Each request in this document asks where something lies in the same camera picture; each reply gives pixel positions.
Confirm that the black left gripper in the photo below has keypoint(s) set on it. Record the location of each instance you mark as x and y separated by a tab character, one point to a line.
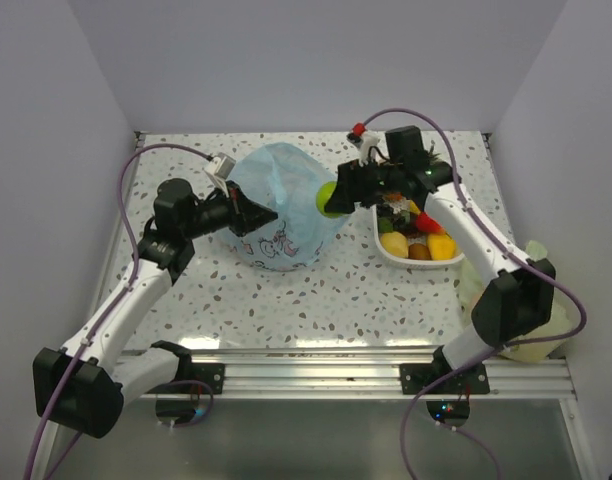
244	215

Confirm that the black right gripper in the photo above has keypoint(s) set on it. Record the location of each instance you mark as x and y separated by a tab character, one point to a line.
353	186

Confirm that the bright green fake apple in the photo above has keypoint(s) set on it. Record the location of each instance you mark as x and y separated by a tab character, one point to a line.
323	195

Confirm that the light blue plastic bag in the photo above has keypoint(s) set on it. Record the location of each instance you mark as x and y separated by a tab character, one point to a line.
285	179

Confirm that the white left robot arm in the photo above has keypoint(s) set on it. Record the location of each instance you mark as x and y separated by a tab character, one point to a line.
81	385

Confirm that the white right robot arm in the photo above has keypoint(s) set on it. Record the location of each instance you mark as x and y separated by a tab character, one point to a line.
439	193

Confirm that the dark purple fake grapes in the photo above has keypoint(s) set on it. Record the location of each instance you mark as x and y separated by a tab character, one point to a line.
391	219

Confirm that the dark brown fake mangosteen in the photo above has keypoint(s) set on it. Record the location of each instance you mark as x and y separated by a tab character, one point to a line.
410	231

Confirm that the brown fake kiwi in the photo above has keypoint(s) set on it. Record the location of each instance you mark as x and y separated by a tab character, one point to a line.
419	252

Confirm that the pale green plastic bag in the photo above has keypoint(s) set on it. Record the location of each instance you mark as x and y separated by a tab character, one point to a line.
515	310

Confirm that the white perforated plastic basket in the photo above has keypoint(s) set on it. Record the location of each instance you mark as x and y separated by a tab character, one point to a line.
400	202

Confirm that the left round controller board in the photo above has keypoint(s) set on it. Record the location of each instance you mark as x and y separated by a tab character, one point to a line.
179	413

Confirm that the round controller board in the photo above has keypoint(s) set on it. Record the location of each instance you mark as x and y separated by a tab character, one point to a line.
454	413
179	413

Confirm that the right round controller board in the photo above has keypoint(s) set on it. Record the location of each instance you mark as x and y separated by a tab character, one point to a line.
454	413

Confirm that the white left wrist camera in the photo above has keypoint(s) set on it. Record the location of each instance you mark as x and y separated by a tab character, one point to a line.
218	170

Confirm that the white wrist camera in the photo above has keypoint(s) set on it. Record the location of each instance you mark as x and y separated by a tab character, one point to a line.
365	141
218	170

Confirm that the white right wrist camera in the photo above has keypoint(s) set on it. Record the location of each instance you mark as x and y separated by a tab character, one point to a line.
365	141

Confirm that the aluminium front rail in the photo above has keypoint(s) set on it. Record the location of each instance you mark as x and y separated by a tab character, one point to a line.
373	374

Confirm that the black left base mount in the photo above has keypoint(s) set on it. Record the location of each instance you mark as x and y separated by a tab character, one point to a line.
206	375

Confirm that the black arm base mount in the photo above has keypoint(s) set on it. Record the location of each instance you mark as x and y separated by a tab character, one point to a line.
439	378

